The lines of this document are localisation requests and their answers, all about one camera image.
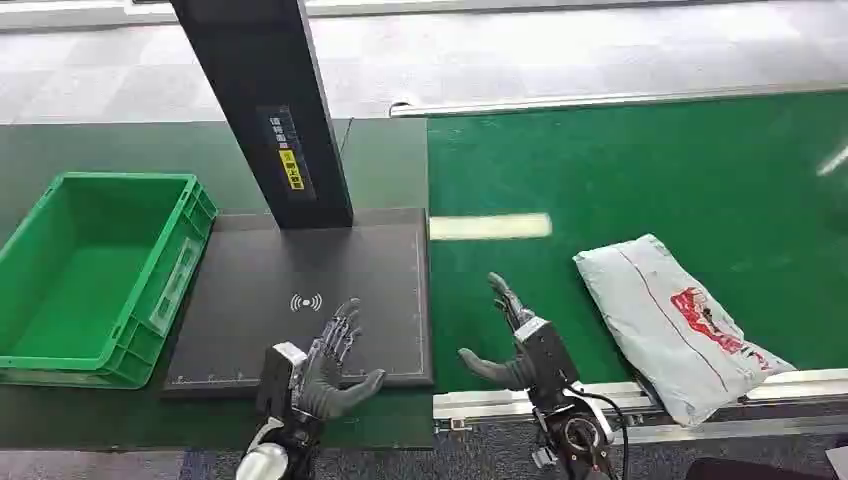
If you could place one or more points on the green conveyor belt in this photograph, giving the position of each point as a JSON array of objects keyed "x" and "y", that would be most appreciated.
[{"x": 629, "y": 172}]

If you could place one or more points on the grey plastic parcel bag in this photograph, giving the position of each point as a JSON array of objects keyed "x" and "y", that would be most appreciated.
[{"x": 656, "y": 318}]

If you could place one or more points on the black scanner post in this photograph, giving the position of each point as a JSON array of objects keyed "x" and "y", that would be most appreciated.
[{"x": 252, "y": 73}]

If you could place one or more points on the black scanner base plate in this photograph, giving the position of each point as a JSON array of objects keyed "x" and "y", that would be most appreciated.
[{"x": 265, "y": 278}]

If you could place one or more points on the aluminium conveyor side rail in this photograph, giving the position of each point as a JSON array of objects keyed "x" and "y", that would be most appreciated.
[
  {"x": 596, "y": 100},
  {"x": 815, "y": 387}
]

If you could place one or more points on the yellow warning label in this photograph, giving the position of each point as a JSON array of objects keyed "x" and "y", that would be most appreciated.
[{"x": 291, "y": 169}]

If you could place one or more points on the green plastic crate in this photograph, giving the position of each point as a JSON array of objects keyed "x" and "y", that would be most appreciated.
[{"x": 93, "y": 278}]

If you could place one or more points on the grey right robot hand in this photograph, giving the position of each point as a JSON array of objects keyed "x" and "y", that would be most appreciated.
[{"x": 548, "y": 361}]

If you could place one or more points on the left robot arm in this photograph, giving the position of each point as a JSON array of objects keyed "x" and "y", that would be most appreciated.
[{"x": 272, "y": 457}]

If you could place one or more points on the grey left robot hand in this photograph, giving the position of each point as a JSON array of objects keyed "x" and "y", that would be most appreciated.
[{"x": 323, "y": 391}]

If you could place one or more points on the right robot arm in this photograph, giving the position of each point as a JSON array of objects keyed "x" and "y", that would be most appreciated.
[{"x": 578, "y": 434}]

